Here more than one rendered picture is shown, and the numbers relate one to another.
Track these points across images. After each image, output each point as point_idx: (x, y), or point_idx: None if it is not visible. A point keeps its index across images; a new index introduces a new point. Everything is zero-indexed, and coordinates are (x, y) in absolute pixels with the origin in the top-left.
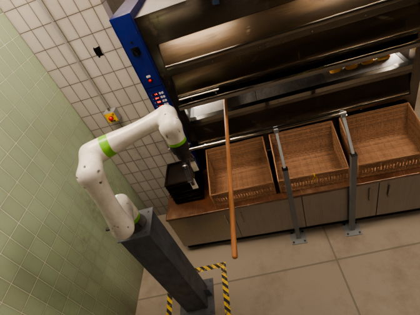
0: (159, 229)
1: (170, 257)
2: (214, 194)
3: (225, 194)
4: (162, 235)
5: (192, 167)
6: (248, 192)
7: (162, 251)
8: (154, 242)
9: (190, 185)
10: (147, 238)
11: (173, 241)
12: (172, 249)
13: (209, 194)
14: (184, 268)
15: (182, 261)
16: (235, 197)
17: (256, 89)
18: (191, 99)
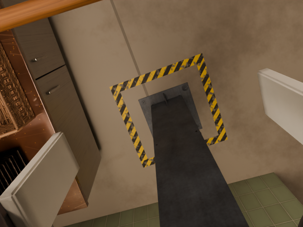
0: (185, 213)
1: (205, 161)
2: (11, 120)
3: (4, 93)
4: (189, 197)
5: (66, 194)
6: None
7: (225, 181)
8: (241, 211)
9: (1, 185)
10: None
11: (162, 170)
12: (182, 166)
13: (16, 132)
14: (180, 135)
15: (172, 142)
16: (4, 70)
17: None
18: None
